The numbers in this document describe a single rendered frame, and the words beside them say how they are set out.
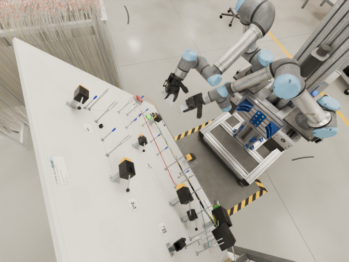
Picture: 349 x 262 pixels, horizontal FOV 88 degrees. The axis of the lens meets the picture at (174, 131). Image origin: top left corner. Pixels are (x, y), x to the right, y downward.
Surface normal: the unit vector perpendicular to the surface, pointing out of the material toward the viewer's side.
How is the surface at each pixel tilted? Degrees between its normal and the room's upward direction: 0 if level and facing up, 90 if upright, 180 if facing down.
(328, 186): 0
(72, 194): 54
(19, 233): 0
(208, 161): 0
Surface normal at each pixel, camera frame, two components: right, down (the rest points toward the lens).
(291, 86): -0.45, 0.76
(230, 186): 0.06, -0.47
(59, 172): 0.75, -0.59
